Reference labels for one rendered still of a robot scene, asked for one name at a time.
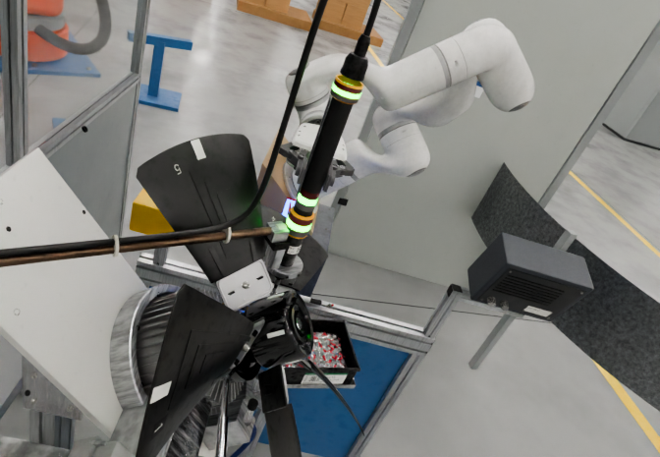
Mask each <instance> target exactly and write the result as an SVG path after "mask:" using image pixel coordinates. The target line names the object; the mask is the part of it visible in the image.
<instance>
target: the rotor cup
mask: <svg viewBox="0 0 660 457"><path fill-rule="evenodd" d="M282 293H284V294H283V295H282V296H278V297H275V298H271V299H268V300H267V298H268V297H271V296H274V295H278V294H282ZM278 294H274V295H271V296H267V297H264V298H260V299H257V300H255V301H254V302H252V303H250V304H249V305H246V306H245V307H243V308H241V309H239V310H237V311H236V312H237V313H239V314H241V315H243V316H245V317H246V318H248V319H249V320H251V321H252V322H254V321H256V320H258V319H261V318H263V317H264V318H265V322H264V325H263V327H262V328H261V330H260V332H259V333H258V335H257V336H256V338H255V339H254V341H253V343H252V344H251V346H250V349H249V351H248V352H247V353H246V354H245V356H244V357H243V359H242V360H241V361H240V363H239V364H238V365H237V366H235V367H233V368H232V369H231V371H230V373H228V375H229V377H231V378H232V379H233V380H235V381H237V382H245V381H250V380H253V379H255V378H256V377H257V375H258V373H259V371H260V367H265V368H268V369H269V368H273V367H275V366H277V365H279V364H281V365H285V364H286V363H290V362H294V361H298V360H305V359H306V358H308V357H309V356H310V355H311V352H312V348H313V328H312V323H311V319H310V315H309V312H308V309H307V307H306V305H305V302H304V301H303V298H302V297H301V296H300V295H299V294H298V293H297V292H296V291H294V290H289V291H285V292H281V293H278ZM297 317H298V318H299V319H300V320H301V322H302V329H301V330H299V329H298V327H297V324H296V319H297ZM280 330H284V332H285V334H282V335H279V336H275V337H271V338H268V337H267V334H269V333H272V332H276V331H280Z"/></svg>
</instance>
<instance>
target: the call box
mask: <svg viewBox="0 0 660 457"><path fill-rule="evenodd" d="M130 230H132V231H136V232H140V233H142V234H146V235H150V234H159V233H168V232H175V231H174V230H173V228H172V227H171V225H170V224H169V223H168V221H167V220H166V219H165V217H164V216H163V214H162V213H161V212H160V210H159V209H158V207H157V206H156V205H155V203H154V202H153V200H152V199H151V198H150V196H149V195H148V193H147V192H146V191H145V189H142V190H141V192H140V193H139V194H138V196H137V198H136V199H135V200H134V202H133V206H132V214H131V222H130Z"/></svg>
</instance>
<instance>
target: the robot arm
mask: <svg viewBox="0 0 660 457"><path fill-rule="evenodd" d="M347 55H348V54H341V53H337V54H330V55H326V56H323V57H320V58H318V59H315V60H313V61H311V62H308V63H306V66H305V70H304V73H303V76H302V81H301V85H300V88H299V91H298V94H297V97H296V101H295V104H294V105H295V107H296V110H297V112H298V115H299V119H300V125H299V127H298V128H297V130H296V131H295V133H294V135H293V138H292V140H291V142H290V143H285V144H281V147H280V150H279V154H281V155H283V156H284V157H287V158H286V162H285V163H284V165H283V178H284V182H285V185H286V187H287V190H288V192H289V194H290V196H291V198H292V199H295V200H296V199H297V198H298V196H297V191H298V188H299V185H300V184H301V183H302V181H303V176H304V173H305V170H306V165H307V161H308V158H309V155H310V152H311V149H312V146H313V143H314V140H315V137H316V134H317V131H318V128H319V126H320V123H321V120H322V117H323V114H324V111H325V108H326V105H327V102H328V99H329V95H330V94H331V93H330V91H329V89H328V87H327V84H326V83H327V82H328V81H330V80H332V79H335V78H336V76H337V75H342V74H341V73H340V70H341V68H342V66H343V64H344V61H345V58H346V56H347ZM477 79H478V80H479V82H480V84H481V86H482V88H483V90H484V91H485V93H486V95H487V97H488V99H489V100H490V102H491V103H492V104H493V106H495V107H496V108H497V109H499V110H501V111H504V112H513V111H518V110H520V109H522V108H524V107H526V106H527V105H528V104H529V103H530V102H531V100H532V98H533V96H534V92H535V83H534V79H533V76H532V73H531V71H530V69H529V67H528V65H527V63H526V61H525V59H524V57H523V53H522V51H521V49H520V47H519V45H518V43H517V41H516V39H515V37H514V35H513V34H512V32H511V31H509V30H508V29H506V28H505V26H504V25H503V24H502V23H501V22H499V21H497V20H495V19H489V18H484V19H481V20H477V21H476V22H474V23H472V24H471V25H469V26H468V27H467V28H466V29H465V30H464V31H463V32H461V33H459V34H456V35H454V36H452V37H450V38H447V39H445V40H443V41H441V42H438V43H436V44H434V45H432V46H430V47H427V48H425V49H423V50H421V51H419V52H417V53H415V54H413V55H411V56H409V57H407V58H405V59H402V60H400V61H398V62H396V63H394V64H392V65H389V66H385V67H381V66H377V65H374V64H372V63H370V62H368V68H367V70H366V73H365V77H364V80H363V81H362V83H363V84H364V85H365V87H366V88H367V89H368V90H369V91H370V93H371V94H372V96H373V97H374V99H375V100H376V101H377V103H378V104H379V105H380V106H378V107H377V109H376V110H375V111H374V114H373V117H372V122H373V127H374V130H375V132H376V134H377V137H378V139H379V140H380V142H381V145H382V147H383V149H384V151H385V153H384V154H383V155H380V154H377V153H376V152H375V151H373V150H372V149H371V148H370V147H369V146H368V145H367V144H366V143H365V142H363V141H362V140H359V139H355V140H351V141H349V142H347V143H344V140H343V138H342V137H341V138H340V141H339V144H338V146H337V149H336V152H335V154H334V157H333V160H332V162H331V165H330V168H329V170H328V173H327V176H326V178H325V181H324V184H323V186H322V189H321V192H320V195H319V198H318V199H321V198H323V197H326V196H328V195H330V194H332V193H334V192H336V191H338V190H340V189H342V188H344V187H346V186H348V185H349V184H351V183H353V182H355V181H357V180H359V179H361V178H363V177H365V176H368V175H371V174H374V173H385V174H391V175H396V176H401V177H413V176H416V175H418V174H420V173H422V172H423V171H424V170H425V169H426V168H427V166H428V164H429V161H430V154H429V150H428V148H427V145H426V143H425V141H424V138H423V136H422V134H421V132H420V130H419V128H418V125H417V123H419V124H420V125H423V126H426V127H441V126H444V125H446V124H448V123H450V122H452V121H453V120H455V119H456V118H458V117H459V116H461V115H462V114H463V113H465V112H466V111H467V110H468V109H469V108H470V106H471V105H472V103H473V100H474V96H475V91H476V83H477ZM416 122H417V123H416Z"/></svg>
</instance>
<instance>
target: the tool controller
mask: <svg viewBox="0 0 660 457"><path fill-rule="evenodd" d="M467 276H468V285H469V292H470V299H471V300H473V301H477V302H479V303H483V304H487V305H488V306H489V307H497V308H501V310H503V311H506V310H508V311H511V312H515V313H518V314H524V315H528V316H531V317H535V318H539V319H542V320H546V321H552V320H553V319H555V318H556V317H557V316H559V315H560V314H562V313H563V312H564V311H566V310H567V309H568V308H570V307H571V306H572V305H574V304H575V303H576V302H578V301H579V300H580V299H582V298H583V297H584V296H586V295H587V294H588V293H590V292H591V291H592V290H593V289H594V287H593V284H592V281H591V278H590V275H589V272H588V269H587V265H586V262H585V259H584V257H580V256H577V255H574V254H570V253H567V252H564V251H561V250H558V249H554V248H551V247H548V246H545V245H541V244H538V243H535V242H532V241H529V240H526V239H523V238H520V237H516V236H513V235H510V234H507V233H501V234H500V235H499V236H498V237H497V238H496V239H495V240H494V241H493V242H492V243H491V244H490V245H489V247H488V248H487V249H486V250H485V251H484V252H483V253H482V254H481V255H480V256H479V257H478V259H477V260H476V261H475V262H474V263H473V264H472V265H471V266H470V267H469V268H468V269H467Z"/></svg>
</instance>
